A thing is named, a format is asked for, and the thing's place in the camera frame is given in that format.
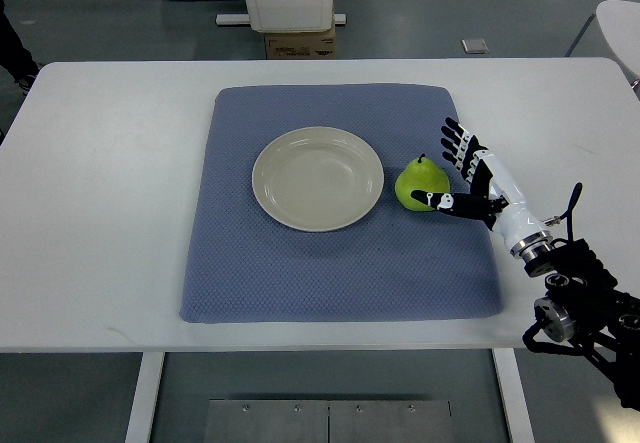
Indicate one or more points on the blue woven placemat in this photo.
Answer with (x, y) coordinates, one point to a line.
(377, 262)

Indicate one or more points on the green pear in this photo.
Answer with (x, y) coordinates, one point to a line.
(420, 174)

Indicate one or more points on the white table leg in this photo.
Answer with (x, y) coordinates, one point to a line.
(512, 395)
(143, 407)

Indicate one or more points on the white right table leg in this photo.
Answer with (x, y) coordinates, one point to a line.
(512, 395)

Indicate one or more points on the white left table leg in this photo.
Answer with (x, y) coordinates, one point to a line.
(143, 407)

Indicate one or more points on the grey floor outlet plate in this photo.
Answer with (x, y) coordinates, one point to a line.
(474, 46)

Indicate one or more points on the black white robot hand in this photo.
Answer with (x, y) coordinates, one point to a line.
(493, 198)

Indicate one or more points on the brown cardboard box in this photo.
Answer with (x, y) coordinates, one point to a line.
(301, 45)

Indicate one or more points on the person's dark trouser leg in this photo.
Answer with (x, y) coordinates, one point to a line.
(15, 58)

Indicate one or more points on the white round side table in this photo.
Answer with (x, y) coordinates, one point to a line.
(619, 24)

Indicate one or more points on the cream ceramic plate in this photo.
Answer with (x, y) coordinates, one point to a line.
(317, 179)

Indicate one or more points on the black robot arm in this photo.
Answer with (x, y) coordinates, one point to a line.
(582, 313)

